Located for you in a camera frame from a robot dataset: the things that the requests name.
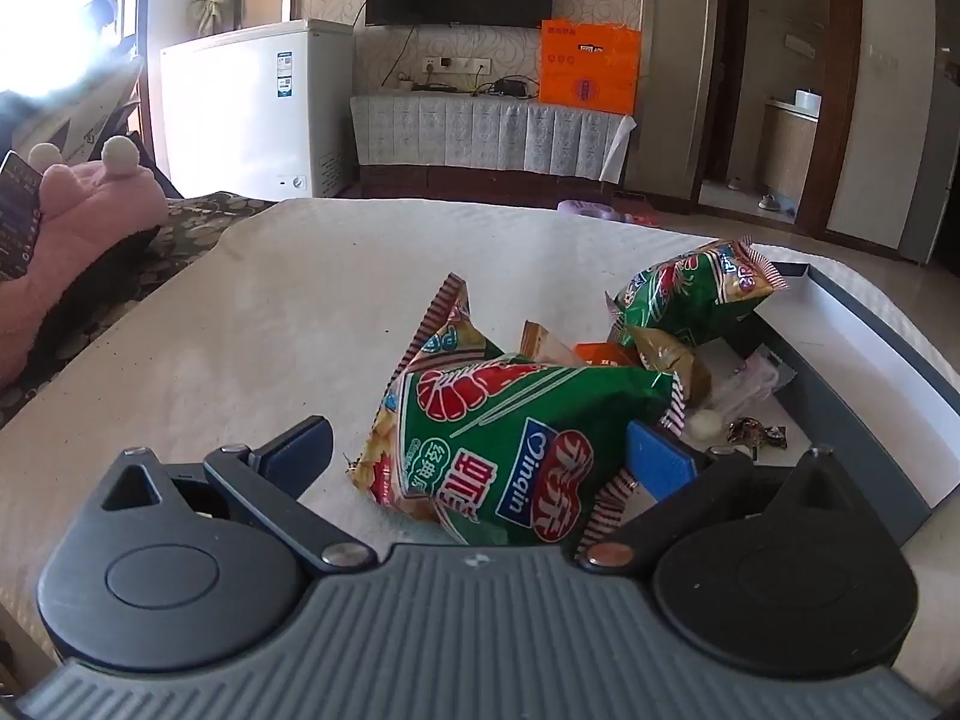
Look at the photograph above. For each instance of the dark patterned blanket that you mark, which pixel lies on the dark patterned blanket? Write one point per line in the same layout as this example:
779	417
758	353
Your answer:
187	232

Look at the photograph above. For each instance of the kitchen counter cabinet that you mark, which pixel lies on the kitchen counter cabinet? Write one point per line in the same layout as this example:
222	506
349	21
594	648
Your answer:
787	150

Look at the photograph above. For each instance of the white pot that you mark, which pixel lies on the white pot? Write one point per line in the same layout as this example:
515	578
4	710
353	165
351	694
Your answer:
808	102

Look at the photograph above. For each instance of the wall socket strip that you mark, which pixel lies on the wall socket strip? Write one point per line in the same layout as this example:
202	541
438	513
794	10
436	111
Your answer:
454	64

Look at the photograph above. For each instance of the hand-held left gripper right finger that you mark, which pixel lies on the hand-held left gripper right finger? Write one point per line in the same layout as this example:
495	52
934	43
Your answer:
660	459

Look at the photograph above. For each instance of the dark wooden kitchen door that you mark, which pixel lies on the dark wooden kitchen door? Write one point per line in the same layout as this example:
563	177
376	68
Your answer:
727	60

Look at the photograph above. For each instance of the white lace cloth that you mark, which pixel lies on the white lace cloth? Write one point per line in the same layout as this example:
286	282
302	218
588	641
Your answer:
465	131

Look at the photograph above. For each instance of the orange snack bar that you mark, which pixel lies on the orange snack bar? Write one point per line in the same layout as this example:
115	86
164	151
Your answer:
604	354

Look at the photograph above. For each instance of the grey shoe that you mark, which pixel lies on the grey shoe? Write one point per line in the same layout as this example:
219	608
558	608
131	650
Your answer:
769	202

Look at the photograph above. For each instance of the orange gift box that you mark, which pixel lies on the orange gift box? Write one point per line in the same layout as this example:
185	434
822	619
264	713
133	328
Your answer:
589	67

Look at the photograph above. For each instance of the purple bottle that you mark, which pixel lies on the purple bottle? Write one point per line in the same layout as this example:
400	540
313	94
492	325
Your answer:
583	208

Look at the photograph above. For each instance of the brown gold snack packet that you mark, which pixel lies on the brown gold snack packet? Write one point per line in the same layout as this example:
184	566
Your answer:
667	360

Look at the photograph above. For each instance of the green shrimp chip bag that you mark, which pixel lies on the green shrimp chip bag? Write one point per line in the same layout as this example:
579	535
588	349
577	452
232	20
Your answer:
487	450
675	292

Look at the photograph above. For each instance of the white chest freezer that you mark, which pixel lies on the white chest freezer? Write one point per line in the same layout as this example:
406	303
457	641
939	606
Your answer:
240	112

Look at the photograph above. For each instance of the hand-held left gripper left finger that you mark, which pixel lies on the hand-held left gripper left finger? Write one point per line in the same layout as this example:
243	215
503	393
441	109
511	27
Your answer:
300	451

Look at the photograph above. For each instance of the clear purple candy packet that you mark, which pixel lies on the clear purple candy packet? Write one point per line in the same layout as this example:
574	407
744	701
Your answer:
754	379

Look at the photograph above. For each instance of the clear peanut packet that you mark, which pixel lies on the clear peanut packet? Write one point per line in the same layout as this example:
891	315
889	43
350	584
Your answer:
547	345

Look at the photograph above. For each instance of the red floor mat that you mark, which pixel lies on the red floor mat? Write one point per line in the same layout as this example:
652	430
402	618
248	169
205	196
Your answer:
637	206

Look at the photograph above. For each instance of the black and white clothes pile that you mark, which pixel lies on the black and white clothes pile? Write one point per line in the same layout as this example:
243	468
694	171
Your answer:
82	112

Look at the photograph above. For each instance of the small dark foil candy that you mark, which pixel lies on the small dark foil candy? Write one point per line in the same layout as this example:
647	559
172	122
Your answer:
754	433

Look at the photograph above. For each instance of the silver refrigerator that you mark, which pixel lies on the silver refrigerator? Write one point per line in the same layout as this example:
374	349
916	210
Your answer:
934	127

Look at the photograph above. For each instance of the black router box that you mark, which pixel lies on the black router box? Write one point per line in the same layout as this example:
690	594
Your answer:
511	88

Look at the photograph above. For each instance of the grey shallow box tray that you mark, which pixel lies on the grey shallow box tray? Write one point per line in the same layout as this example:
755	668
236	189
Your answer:
825	420

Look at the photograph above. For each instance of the dark wooden TV cabinet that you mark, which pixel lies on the dark wooden TV cabinet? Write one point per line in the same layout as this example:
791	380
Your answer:
420	181

